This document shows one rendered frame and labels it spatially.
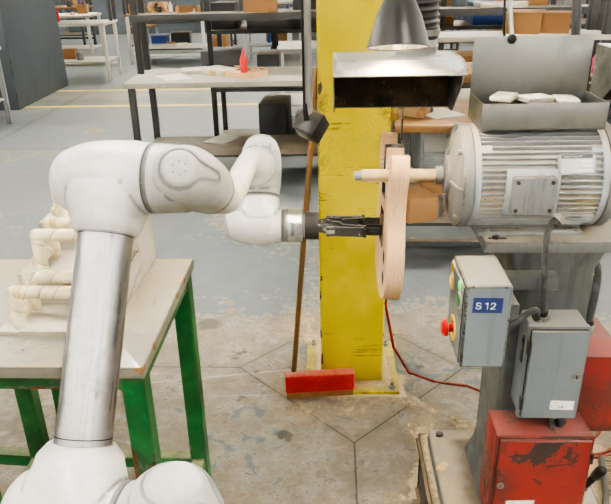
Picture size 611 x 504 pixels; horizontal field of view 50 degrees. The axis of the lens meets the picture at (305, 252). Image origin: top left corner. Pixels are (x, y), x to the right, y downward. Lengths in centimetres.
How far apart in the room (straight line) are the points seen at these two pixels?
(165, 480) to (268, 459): 150
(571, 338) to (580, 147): 45
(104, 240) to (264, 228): 60
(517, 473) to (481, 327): 56
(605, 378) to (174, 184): 126
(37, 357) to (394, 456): 150
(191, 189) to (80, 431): 46
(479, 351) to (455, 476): 75
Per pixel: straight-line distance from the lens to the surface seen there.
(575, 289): 176
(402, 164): 156
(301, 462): 261
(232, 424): 281
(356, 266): 270
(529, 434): 183
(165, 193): 117
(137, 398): 157
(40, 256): 181
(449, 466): 219
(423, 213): 393
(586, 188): 164
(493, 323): 145
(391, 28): 144
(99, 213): 121
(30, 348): 167
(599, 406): 197
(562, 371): 174
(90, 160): 124
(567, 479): 194
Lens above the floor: 174
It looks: 24 degrees down
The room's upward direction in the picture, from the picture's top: 1 degrees counter-clockwise
